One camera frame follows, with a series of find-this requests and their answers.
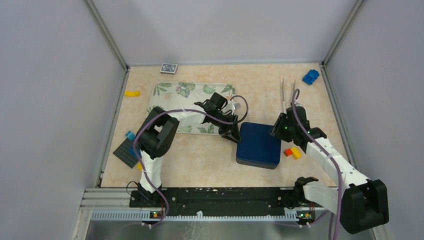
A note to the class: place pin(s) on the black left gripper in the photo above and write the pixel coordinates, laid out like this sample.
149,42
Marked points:
230,135

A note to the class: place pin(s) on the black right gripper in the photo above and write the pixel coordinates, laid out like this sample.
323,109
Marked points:
276,130

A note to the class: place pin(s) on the dark blue box lid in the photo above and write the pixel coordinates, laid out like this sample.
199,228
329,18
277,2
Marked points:
257,144

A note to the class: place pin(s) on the silver metal tongs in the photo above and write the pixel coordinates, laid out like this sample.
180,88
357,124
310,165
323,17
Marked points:
287,91

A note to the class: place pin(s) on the blue chocolate box with insert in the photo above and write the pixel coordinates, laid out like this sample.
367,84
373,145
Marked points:
271,165

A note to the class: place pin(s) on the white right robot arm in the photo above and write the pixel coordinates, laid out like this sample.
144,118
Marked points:
358,202

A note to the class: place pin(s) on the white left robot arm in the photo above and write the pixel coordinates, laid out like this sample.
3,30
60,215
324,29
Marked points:
155,136

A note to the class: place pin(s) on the orange toy brick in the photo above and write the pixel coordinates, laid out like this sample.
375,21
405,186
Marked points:
288,152

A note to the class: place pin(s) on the yellow toy brick right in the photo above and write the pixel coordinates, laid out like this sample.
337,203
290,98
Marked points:
295,153

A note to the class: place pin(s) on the white leaf-print tray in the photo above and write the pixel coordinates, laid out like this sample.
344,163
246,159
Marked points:
178,95

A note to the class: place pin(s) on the playing card deck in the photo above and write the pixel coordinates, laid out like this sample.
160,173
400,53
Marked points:
168,68

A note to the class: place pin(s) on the yellow toy brick front-left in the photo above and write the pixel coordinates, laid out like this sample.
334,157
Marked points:
139,166

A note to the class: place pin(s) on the light blue toy brick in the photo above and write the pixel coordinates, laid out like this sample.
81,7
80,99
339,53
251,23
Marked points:
130,135

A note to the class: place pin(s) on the grey building baseplate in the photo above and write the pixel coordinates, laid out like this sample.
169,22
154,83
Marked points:
126,154

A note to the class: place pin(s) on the yellow toy brick back-left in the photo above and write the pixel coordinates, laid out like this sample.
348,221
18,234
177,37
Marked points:
128,93

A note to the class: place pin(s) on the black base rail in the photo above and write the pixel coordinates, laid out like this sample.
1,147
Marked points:
222,201

